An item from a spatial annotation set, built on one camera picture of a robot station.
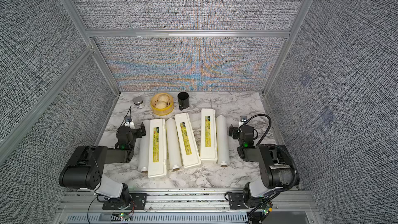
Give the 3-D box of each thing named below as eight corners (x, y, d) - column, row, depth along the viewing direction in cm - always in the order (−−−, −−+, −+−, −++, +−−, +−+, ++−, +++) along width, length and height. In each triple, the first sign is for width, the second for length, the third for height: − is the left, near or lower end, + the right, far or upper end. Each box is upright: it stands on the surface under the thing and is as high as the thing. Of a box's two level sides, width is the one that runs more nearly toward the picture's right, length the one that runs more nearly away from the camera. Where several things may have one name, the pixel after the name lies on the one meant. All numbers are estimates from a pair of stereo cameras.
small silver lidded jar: (134, 109, 112) (132, 103, 108) (137, 102, 116) (134, 96, 112) (143, 109, 112) (141, 103, 108) (145, 102, 116) (143, 96, 112)
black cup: (177, 110, 110) (176, 103, 103) (179, 99, 116) (177, 92, 110) (188, 110, 110) (188, 103, 103) (189, 99, 116) (188, 92, 110)
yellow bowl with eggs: (150, 115, 108) (148, 110, 104) (154, 98, 119) (152, 93, 114) (172, 115, 108) (171, 110, 104) (174, 98, 119) (174, 93, 114)
